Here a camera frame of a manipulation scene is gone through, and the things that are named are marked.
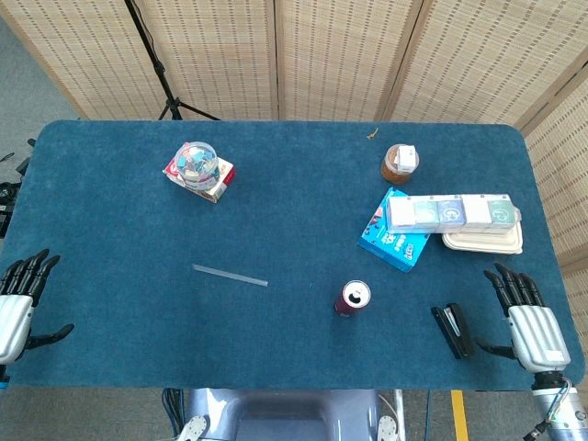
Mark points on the blue table cloth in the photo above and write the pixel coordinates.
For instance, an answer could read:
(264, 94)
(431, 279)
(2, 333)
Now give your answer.
(275, 206)

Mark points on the clear plastic straw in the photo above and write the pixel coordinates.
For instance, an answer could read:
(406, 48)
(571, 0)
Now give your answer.
(229, 275)

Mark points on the amber jar of rubber bands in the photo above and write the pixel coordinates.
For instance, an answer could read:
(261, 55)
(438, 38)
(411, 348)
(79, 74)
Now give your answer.
(390, 173)

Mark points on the beige takeaway container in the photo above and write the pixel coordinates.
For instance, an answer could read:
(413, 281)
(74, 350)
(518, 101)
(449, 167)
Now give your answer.
(482, 242)

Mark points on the red and white carton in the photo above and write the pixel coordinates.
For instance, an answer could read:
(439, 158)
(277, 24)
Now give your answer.
(220, 186)

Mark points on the yellow floor tape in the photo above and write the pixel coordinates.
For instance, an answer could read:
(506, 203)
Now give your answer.
(459, 413)

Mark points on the clear jar of colourful clips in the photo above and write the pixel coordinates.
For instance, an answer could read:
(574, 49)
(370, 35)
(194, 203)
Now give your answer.
(196, 161)

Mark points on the black stapler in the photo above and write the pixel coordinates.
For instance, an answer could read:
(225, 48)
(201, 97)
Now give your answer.
(455, 335)

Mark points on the blue snack box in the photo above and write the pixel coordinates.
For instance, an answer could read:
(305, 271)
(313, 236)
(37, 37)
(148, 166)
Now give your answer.
(390, 248)

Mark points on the small white box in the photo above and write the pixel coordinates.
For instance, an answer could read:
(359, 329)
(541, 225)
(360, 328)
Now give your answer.
(406, 158)

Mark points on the black floor equipment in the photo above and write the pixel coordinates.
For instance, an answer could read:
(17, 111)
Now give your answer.
(9, 193)

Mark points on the small brown scrap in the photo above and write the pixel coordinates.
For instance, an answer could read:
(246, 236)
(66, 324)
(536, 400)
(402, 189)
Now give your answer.
(372, 134)

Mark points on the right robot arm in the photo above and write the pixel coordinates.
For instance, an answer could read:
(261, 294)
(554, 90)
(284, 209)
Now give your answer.
(565, 409)

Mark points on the black tripod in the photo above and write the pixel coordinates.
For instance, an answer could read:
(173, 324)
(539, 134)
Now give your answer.
(158, 69)

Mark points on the grey-blue robot torso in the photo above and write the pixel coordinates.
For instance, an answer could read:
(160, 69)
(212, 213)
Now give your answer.
(285, 413)

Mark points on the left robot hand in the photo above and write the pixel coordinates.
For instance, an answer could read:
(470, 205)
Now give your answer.
(14, 317)

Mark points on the wrapped tissue multipack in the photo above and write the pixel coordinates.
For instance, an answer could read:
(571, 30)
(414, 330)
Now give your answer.
(452, 213)

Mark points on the red soda can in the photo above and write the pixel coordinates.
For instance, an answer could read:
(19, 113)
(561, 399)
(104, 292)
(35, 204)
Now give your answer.
(351, 303)

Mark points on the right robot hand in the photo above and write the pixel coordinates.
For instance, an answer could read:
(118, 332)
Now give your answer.
(537, 335)

